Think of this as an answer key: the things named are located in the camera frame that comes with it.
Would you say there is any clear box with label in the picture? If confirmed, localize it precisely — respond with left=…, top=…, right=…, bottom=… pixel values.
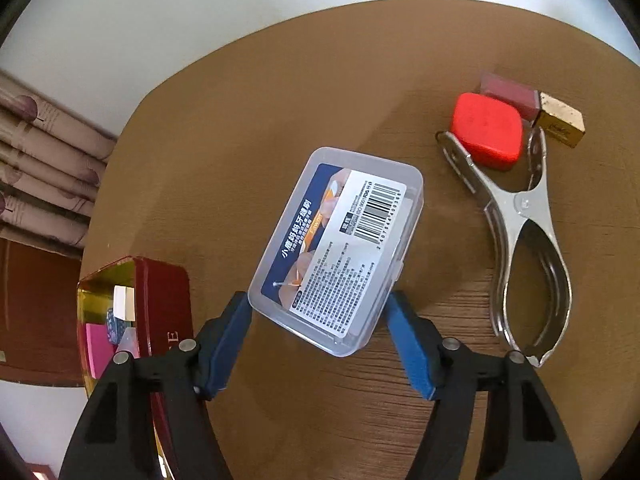
left=247, top=146, right=424, bottom=358

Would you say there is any clear box with red pack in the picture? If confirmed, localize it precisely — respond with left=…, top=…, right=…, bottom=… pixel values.
left=116, top=326, right=140, bottom=359

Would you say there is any pink rectangular block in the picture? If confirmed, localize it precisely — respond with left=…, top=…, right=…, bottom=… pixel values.
left=85, top=323, right=115, bottom=379

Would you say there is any blue patterned small tin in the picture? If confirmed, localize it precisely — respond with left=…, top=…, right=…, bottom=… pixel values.
left=105, top=308, right=128, bottom=346

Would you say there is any brown wooden door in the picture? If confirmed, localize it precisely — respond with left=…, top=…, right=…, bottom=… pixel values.
left=0, top=240, right=82, bottom=387

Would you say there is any white cardboard box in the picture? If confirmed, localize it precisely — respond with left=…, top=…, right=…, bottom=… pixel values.
left=113, top=285, right=136, bottom=322

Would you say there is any silver metal clamp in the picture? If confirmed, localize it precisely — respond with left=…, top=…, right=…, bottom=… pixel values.
left=435, top=128, right=573, bottom=367

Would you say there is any red gold tin box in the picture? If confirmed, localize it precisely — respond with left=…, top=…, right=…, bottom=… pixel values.
left=62, top=257, right=194, bottom=479

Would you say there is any beige patterned curtain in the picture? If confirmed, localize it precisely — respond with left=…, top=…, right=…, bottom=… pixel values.
left=1, top=74, right=116, bottom=258

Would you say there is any red rounded square case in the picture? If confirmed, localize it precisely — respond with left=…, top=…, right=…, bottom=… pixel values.
left=449, top=92, right=523, bottom=171

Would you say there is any lip gloss with gold cap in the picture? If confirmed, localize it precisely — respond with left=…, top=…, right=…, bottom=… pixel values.
left=480, top=73, right=586, bottom=148

